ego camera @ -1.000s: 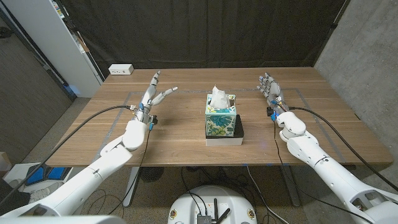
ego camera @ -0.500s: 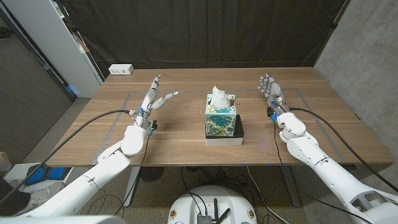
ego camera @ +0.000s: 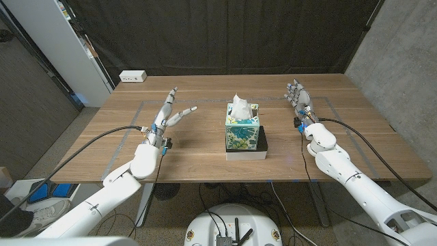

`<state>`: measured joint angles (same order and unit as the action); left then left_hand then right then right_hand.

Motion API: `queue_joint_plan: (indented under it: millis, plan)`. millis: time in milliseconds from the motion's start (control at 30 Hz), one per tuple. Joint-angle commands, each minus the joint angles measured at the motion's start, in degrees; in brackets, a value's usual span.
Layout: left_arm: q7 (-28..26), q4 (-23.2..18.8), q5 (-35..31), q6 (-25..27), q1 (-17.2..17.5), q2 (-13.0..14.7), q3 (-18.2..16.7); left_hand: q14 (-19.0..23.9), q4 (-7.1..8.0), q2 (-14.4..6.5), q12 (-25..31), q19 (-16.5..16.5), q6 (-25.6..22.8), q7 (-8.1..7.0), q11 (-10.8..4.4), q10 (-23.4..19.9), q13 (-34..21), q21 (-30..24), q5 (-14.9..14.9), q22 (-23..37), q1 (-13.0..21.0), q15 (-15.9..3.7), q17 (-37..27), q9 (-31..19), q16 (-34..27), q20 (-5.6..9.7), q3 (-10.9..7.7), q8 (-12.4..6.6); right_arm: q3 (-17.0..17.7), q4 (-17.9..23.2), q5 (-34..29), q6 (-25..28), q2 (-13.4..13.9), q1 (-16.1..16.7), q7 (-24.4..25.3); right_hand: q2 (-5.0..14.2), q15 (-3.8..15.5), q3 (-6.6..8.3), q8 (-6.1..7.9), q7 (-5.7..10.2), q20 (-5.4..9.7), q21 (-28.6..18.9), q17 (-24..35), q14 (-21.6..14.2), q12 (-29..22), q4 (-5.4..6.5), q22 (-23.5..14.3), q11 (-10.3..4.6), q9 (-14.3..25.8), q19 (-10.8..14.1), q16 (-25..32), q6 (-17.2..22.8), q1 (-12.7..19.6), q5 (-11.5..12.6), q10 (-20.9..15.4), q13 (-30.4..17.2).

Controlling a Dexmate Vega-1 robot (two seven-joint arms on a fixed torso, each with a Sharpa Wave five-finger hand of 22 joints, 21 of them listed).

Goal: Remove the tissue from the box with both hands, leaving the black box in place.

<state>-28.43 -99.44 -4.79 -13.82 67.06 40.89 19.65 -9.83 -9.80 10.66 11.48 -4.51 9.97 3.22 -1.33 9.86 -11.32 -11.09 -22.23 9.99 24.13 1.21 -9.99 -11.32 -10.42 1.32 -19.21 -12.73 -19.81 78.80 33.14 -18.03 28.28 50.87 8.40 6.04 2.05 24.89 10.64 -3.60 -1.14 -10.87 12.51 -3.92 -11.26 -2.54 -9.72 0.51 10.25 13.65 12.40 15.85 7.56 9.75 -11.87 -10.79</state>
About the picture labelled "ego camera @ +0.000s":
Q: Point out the teal floral tissue box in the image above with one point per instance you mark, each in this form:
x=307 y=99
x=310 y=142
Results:
x=242 y=135

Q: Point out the black round floor stand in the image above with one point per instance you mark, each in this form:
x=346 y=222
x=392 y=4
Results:
x=166 y=191

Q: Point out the white table leg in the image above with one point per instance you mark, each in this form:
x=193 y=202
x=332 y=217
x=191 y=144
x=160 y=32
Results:
x=145 y=201

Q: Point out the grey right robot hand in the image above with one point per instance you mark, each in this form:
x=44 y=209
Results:
x=302 y=99

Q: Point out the black box with white base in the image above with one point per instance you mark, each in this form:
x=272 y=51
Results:
x=246 y=155

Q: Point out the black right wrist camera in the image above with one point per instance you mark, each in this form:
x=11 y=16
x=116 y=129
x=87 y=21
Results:
x=297 y=122

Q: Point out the black curtain backdrop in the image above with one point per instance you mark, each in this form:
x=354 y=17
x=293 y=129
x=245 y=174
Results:
x=222 y=34

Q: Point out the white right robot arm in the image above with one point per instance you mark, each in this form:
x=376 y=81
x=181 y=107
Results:
x=362 y=188

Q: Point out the blue right wrist plug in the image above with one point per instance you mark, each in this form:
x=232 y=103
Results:
x=301 y=128

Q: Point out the black radio unit with antennas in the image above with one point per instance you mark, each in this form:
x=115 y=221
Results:
x=225 y=241

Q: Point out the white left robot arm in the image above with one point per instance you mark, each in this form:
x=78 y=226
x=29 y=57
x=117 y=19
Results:
x=102 y=201

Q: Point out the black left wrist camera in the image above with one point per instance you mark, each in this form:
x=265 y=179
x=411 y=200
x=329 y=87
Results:
x=167 y=143

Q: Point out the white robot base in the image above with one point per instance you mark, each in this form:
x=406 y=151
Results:
x=205 y=229

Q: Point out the grey white sneaker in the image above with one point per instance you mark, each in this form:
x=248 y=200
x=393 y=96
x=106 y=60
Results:
x=48 y=215

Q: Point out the cardboard box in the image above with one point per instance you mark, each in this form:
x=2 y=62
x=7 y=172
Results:
x=4 y=179

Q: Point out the blue and white floor device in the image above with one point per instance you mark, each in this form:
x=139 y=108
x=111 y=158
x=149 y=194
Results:
x=39 y=192

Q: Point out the blue left wrist plug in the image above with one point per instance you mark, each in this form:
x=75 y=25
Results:
x=164 y=151

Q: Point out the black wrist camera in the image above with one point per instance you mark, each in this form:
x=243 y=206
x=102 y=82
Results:
x=167 y=143
x=297 y=122

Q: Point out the white power outlet box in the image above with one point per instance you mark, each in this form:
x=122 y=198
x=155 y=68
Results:
x=132 y=76

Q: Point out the white tissue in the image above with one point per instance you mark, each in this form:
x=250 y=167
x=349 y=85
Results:
x=240 y=107

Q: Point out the grey table leg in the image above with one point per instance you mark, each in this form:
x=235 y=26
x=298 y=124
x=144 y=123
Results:
x=319 y=205

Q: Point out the white cabinet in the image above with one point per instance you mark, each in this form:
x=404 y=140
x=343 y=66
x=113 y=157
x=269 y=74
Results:
x=58 y=44

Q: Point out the black backdrop pole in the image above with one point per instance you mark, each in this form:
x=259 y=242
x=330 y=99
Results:
x=366 y=29

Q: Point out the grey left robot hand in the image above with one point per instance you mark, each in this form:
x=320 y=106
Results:
x=162 y=118

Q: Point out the blue wrist plug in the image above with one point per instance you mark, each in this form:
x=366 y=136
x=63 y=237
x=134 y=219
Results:
x=164 y=151
x=301 y=128

